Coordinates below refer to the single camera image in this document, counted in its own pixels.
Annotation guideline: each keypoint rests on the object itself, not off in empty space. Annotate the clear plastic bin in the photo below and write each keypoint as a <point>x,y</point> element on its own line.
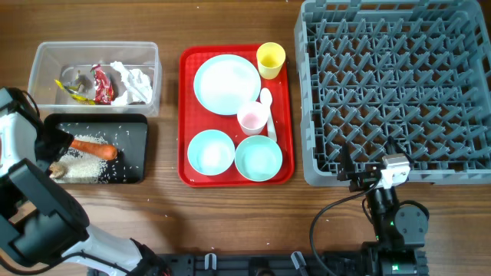
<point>66,61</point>

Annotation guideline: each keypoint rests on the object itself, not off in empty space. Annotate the white plastic spoon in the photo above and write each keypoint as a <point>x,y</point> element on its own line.
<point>266,100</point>

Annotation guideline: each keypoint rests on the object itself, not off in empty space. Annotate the brown food scrap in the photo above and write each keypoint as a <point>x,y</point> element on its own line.
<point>57,170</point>

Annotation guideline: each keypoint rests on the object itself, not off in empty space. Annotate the yellow snack wrapper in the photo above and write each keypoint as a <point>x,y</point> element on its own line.
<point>78,88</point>

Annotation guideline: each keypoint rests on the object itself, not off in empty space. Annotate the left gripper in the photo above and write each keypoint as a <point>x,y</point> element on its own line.
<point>58,142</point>

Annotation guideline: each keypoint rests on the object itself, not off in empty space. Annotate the pink plastic cup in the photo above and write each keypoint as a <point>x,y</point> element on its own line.
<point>252,117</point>

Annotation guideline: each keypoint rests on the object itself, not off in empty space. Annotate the grey dishwasher rack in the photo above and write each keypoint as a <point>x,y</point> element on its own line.
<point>416,72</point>

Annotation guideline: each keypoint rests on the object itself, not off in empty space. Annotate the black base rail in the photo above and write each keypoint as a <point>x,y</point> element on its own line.
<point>296,263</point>

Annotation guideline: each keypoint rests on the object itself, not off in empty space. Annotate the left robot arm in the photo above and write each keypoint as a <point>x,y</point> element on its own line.
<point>42,225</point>

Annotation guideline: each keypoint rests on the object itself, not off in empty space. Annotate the light blue plate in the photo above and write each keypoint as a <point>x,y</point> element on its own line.
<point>225,82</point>

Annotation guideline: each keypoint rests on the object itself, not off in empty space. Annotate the spilled white rice pile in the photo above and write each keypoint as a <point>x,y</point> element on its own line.
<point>81,167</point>

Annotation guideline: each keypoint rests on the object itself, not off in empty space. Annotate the yellow plastic cup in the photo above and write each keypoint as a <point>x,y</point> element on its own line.
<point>270,57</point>

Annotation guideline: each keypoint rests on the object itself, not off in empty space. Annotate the black plastic bin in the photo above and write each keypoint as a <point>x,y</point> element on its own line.
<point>125,131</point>

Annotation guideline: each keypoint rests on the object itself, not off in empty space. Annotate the red plastic tray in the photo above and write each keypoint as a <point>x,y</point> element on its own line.
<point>193,118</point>

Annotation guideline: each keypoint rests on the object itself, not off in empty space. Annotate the teal bowl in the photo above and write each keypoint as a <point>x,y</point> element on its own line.
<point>258,158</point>

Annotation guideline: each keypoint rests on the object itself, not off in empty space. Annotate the light blue rice bowl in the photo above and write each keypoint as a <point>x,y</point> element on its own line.
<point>211,152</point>

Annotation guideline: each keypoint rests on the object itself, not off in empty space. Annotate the red snack wrapper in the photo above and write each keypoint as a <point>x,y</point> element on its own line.
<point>104,92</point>

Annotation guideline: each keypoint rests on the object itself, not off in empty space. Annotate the orange carrot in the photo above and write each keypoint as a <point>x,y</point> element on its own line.
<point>102,151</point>

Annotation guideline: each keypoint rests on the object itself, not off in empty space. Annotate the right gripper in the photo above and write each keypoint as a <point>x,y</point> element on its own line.
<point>347,173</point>

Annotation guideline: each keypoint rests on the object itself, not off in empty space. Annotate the white tissue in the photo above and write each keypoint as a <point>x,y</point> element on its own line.
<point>138,86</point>

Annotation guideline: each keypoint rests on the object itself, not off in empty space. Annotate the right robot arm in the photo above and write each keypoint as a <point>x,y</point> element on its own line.
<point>400,226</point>

